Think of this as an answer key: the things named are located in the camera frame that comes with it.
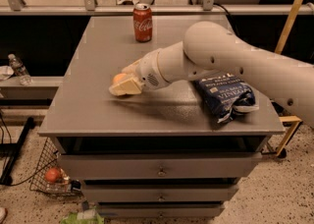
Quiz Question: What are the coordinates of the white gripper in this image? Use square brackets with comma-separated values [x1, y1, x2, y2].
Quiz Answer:
[109, 49, 169, 96]

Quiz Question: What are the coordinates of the orange fruit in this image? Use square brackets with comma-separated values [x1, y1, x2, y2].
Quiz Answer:
[112, 73, 127, 84]

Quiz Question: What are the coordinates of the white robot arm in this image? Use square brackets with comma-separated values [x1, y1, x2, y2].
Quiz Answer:
[109, 22, 314, 127]

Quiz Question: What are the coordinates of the red coke can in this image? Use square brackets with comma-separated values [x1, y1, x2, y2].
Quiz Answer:
[132, 3, 152, 42]

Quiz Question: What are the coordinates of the grey drawer cabinet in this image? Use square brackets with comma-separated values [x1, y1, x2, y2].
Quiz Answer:
[39, 15, 284, 218]

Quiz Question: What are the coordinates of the blue kettle chips bag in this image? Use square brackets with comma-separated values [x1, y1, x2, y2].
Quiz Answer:
[192, 74, 259, 124]

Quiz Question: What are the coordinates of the clear plastic water bottle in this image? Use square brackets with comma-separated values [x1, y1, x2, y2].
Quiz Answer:
[8, 54, 31, 85]

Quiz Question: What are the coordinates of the red apple in basket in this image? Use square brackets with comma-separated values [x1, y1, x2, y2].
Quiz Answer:
[45, 168, 61, 183]

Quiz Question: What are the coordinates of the crumpled white paper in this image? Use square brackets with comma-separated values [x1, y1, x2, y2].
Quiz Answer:
[0, 66, 14, 81]

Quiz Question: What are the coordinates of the black floor stand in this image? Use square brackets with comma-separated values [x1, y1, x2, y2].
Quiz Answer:
[0, 117, 35, 186]

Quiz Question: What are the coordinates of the green white package on floor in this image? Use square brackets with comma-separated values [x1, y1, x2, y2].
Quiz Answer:
[60, 209, 104, 224]

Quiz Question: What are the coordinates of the black wire basket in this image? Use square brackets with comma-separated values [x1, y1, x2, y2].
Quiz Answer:
[29, 139, 81, 198]

